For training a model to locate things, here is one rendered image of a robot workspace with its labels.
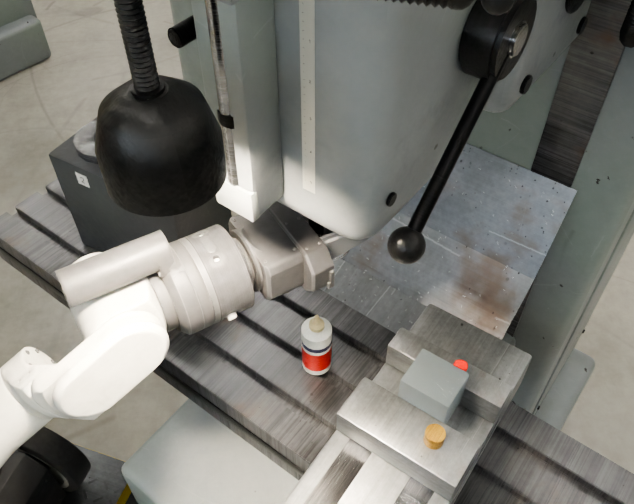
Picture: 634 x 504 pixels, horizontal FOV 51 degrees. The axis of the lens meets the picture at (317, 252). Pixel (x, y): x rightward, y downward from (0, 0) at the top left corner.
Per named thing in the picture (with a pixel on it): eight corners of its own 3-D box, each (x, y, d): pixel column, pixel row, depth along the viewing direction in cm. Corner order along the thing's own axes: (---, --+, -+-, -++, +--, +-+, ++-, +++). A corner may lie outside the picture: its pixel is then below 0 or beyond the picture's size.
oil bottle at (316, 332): (319, 381, 90) (319, 334, 81) (296, 365, 91) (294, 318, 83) (337, 361, 92) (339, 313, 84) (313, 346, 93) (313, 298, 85)
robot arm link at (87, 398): (185, 347, 59) (69, 448, 58) (151, 290, 65) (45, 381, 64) (141, 313, 54) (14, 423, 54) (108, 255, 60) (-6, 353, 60)
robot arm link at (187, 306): (223, 341, 63) (109, 396, 59) (181, 279, 70) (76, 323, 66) (202, 251, 56) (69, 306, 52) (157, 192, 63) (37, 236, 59)
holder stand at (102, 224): (191, 297, 99) (168, 201, 84) (81, 244, 106) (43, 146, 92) (236, 246, 106) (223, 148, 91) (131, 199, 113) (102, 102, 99)
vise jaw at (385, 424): (450, 503, 71) (456, 488, 68) (335, 430, 77) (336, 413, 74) (474, 459, 75) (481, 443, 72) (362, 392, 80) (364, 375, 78)
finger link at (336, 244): (364, 238, 69) (314, 261, 67) (366, 216, 67) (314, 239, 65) (373, 248, 69) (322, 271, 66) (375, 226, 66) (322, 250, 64)
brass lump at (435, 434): (437, 453, 71) (439, 446, 70) (419, 442, 72) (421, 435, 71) (447, 438, 72) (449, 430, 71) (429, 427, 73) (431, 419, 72)
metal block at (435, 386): (440, 433, 76) (448, 407, 71) (395, 406, 78) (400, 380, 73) (461, 400, 78) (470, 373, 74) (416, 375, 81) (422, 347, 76)
